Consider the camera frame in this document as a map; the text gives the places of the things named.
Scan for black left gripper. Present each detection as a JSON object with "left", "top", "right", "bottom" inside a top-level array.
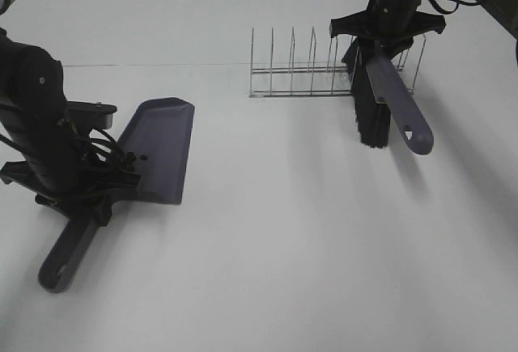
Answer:
[{"left": 1, "top": 117, "right": 141, "bottom": 227}]

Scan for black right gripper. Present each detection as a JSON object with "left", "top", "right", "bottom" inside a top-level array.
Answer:
[{"left": 329, "top": 0, "right": 446, "bottom": 42}]

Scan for purple plastic dustpan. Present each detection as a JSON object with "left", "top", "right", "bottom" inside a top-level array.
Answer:
[{"left": 37, "top": 97, "right": 195, "bottom": 293}]

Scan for pile of coffee beans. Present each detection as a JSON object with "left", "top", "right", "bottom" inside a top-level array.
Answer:
[{"left": 121, "top": 151, "right": 148, "bottom": 172}]

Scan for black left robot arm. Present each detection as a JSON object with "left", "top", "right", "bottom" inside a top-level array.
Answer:
[{"left": 1, "top": 32, "right": 139, "bottom": 227}]

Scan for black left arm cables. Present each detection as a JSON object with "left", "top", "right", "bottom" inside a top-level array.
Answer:
[{"left": 0, "top": 0, "right": 138, "bottom": 183}]

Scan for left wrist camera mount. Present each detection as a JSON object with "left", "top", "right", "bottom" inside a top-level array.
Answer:
[{"left": 67, "top": 101, "right": 117, "bottom": 129}]

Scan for metal wire dish rack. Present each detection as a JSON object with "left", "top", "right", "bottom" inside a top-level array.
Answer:
[{"left": 247, "top": 25, "right": 427, "bottom": 100}]

